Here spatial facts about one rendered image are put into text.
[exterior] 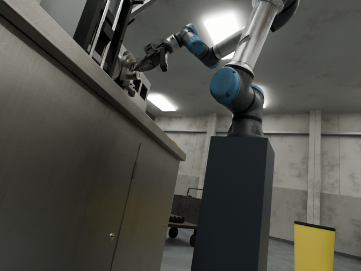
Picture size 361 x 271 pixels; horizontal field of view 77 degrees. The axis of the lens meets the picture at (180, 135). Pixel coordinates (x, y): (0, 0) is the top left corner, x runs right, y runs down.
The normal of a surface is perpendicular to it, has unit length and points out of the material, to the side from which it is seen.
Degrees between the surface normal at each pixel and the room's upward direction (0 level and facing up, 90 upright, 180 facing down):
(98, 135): 90
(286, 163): 90
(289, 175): 90
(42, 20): 90
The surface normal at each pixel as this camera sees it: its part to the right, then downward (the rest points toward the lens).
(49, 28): 0.95, 0.10
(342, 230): -0.46, -0.33
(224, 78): -0.71, -0.19
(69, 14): -0.25, -0.31
